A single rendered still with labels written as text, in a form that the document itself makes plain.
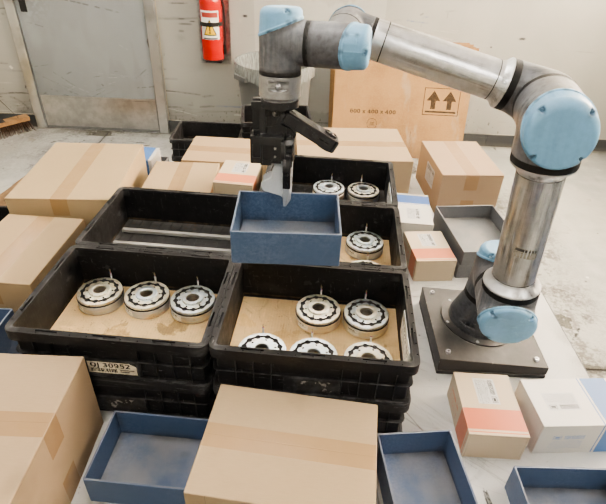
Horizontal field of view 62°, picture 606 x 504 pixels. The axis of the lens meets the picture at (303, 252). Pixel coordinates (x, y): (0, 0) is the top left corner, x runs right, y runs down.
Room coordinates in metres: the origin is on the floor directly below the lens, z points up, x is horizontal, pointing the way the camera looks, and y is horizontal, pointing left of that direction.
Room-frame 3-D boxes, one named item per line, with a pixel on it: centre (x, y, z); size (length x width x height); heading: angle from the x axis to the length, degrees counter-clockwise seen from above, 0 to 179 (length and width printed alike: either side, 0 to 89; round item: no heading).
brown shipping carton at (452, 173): (1.76, -0.57, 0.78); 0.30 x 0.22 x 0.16; 4
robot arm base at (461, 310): (0.99, -0.46, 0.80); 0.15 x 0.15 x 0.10
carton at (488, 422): (0.70, -0.40, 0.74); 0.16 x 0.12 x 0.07; 179
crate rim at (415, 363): (0.81, -0.04, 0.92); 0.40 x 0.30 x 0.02; 87
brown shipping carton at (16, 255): (1.07, 0.74, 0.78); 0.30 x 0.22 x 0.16; 177
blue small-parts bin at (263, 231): (0.83, 0.03, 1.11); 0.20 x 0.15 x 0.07; 91
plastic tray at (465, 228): (1.37, -0.55, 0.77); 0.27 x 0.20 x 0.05; 7
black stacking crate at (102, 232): (1.13, 0.34, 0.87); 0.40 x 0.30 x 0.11; 87
